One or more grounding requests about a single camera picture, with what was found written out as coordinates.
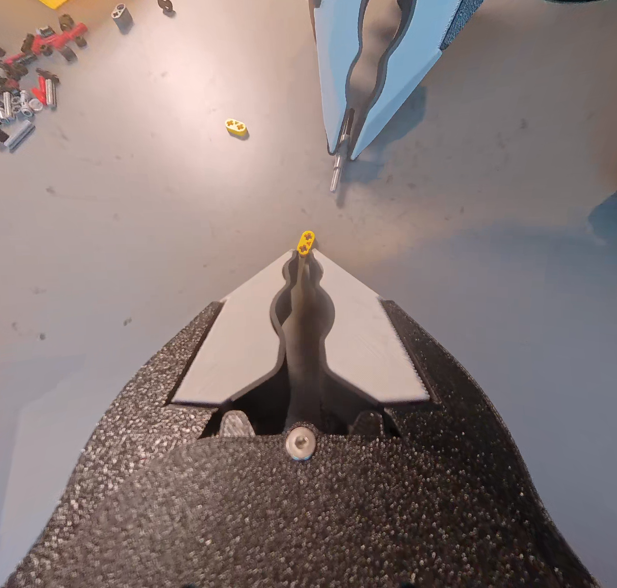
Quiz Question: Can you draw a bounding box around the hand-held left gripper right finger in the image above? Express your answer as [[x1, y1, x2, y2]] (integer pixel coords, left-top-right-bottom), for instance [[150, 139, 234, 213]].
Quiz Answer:
[[308, 249, 431, 405]]

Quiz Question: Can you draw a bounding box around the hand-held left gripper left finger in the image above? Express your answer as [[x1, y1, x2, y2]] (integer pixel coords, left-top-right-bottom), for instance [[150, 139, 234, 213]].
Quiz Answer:
[[169, 250, 297, 409]]

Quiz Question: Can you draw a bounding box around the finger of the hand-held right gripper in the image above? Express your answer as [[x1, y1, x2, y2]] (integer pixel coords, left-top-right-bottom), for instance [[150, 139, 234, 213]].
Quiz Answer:
[[349, 0, 478, 161], [313, 0, 374, 156]]

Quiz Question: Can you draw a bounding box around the grey axle pin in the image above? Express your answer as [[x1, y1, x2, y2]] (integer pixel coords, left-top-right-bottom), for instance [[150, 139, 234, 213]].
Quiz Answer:
[[329, 108, 355, 193]]

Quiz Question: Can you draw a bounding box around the grey desk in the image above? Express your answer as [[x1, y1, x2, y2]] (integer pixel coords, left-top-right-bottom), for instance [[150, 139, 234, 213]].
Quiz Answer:
[[0, 0, 617, 588]]

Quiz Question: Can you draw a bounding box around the pile of loose building pieces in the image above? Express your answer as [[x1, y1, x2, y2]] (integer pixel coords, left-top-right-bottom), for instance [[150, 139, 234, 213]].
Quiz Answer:
[[0, 13, 90, 151]]

